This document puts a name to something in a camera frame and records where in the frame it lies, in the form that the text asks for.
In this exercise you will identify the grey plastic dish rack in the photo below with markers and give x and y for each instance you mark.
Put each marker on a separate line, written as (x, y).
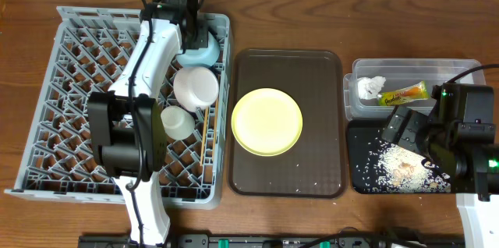
(90, 51)

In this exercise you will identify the yellow plastic plate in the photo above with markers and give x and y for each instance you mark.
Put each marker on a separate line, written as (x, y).
(266, 122)

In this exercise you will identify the pink bowl with food scraps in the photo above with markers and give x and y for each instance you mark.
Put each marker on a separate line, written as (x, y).
(195, 88)

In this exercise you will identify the white tissue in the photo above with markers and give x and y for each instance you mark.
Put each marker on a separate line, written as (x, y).
(370, 88)

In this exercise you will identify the black plastic tray bin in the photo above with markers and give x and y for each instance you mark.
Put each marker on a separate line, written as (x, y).
(359, 134)

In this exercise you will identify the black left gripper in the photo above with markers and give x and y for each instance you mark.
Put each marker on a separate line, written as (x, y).
(199, 22)

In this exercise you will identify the clear plastic bin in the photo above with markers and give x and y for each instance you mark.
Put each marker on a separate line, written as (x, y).
(399, 73)

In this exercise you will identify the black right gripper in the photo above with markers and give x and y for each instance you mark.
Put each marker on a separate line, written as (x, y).
(414, 121)

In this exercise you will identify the brown serving tray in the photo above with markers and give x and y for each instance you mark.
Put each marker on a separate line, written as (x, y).
(315, 166)

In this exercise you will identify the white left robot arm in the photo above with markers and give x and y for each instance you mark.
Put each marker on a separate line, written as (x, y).
(127, 137)

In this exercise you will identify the yellow orange snack wrapper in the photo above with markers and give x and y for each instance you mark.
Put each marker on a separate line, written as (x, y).
(405, 95)

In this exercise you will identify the scattered rice food scraps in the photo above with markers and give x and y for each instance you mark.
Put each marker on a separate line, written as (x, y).
(388, 168)

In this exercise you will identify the light blue plastic bowl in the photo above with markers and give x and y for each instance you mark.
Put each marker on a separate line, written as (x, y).
(205, 57)

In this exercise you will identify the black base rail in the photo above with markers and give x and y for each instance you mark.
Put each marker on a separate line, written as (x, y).
(205, 241)

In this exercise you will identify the white plastic cup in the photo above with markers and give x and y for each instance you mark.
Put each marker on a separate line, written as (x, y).
(178, 123)

